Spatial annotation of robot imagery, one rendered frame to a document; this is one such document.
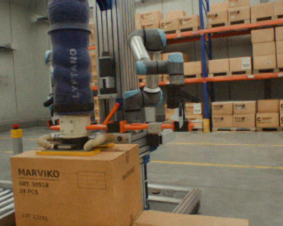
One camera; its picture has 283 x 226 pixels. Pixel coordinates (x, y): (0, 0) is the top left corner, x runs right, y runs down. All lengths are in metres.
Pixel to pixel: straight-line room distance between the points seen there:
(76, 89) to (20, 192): 0.63
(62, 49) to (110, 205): 0.82
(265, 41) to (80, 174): 7.45
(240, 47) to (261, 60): 1.59
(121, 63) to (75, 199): 1.10
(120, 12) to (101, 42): 0.27
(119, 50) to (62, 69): 0.74
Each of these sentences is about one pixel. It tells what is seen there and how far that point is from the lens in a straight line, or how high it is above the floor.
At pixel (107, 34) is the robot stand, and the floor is 1.71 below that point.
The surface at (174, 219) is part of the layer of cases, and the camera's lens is 1.65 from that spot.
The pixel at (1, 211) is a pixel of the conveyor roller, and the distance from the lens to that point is 2.08.
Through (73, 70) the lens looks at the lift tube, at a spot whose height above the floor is 1.38.
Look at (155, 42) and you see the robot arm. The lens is 1.80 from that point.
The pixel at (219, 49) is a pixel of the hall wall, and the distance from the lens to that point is 9.85.
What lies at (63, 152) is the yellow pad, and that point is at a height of 0.96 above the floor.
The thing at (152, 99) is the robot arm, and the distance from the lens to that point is 1.92.
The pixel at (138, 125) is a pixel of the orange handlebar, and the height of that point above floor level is 1.08.
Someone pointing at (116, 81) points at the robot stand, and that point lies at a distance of 2.16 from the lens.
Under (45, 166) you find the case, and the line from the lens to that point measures 1.52.
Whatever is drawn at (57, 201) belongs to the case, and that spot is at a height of 0.72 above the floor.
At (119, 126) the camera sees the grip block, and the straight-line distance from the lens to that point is 1.45.
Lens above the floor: 1.24
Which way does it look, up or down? 3 degrees down
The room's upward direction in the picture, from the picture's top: 3 degrees counter-clockwise
